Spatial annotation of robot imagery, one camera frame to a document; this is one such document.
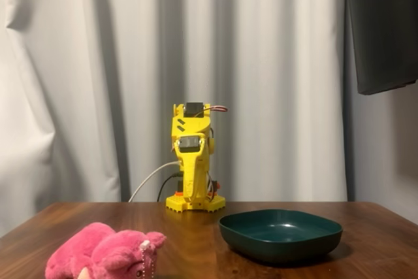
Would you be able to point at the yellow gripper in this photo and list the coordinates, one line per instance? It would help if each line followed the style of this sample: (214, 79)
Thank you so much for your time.
(191, 164)

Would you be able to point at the pink plush bear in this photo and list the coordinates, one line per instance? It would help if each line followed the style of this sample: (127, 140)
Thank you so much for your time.
(98, 253)

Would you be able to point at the yellow perforated robot base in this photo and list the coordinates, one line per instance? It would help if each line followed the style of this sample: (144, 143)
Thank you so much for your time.
(178, 204)

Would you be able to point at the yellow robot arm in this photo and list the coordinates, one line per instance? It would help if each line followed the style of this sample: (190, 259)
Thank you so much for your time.
(192, 125)

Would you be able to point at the dark teal plate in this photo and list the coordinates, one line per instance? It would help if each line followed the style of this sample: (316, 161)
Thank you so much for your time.
(281, 236)

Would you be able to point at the white curtain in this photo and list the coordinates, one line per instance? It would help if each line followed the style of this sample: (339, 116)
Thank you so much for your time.
(294, 63)

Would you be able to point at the dark grey hanging panel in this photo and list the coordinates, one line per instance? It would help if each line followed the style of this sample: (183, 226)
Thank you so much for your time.
(382, 30)

